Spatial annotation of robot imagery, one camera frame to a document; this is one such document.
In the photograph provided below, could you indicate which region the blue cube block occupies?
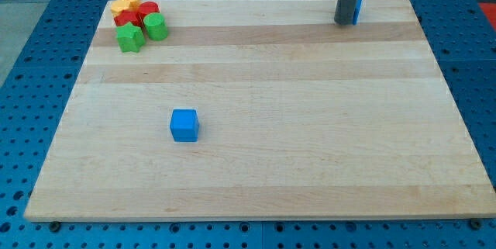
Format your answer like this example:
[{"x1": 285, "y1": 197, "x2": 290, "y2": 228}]
[{"x1": 170, "y1": 109, "x2": 200, "y2": 142}]

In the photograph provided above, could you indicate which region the blue triangle block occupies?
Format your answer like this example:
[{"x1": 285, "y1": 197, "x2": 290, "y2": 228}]
[{"x1": 352, "y1": 0, "x2": 363, "y2": 26}]

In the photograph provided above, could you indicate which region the wooden board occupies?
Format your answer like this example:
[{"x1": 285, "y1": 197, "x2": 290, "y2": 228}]
[{"x1": 24, "y1": 0, "x2": 495, "y2": 222}]

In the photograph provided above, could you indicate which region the green star block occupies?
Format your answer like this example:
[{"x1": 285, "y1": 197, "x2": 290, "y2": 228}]
[{"x1": 115, "y1": 22, "x2": 146, "y2": 53}]

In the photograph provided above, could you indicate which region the red cylinder block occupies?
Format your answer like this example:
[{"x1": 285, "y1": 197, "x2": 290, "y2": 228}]
[{"x1": 137, "y1": 1, "x2": 160, "y2": 20}]

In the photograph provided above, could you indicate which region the red star block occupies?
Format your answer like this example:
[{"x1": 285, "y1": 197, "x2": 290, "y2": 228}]
[{"x1": 114, "y1": 10, "x2": 143, "y2": 27}]

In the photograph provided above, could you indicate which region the yellow star block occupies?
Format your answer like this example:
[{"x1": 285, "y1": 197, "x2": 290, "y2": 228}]
[{"x1": 110, "y1": 0, "x2": 131, "y2": 17}]

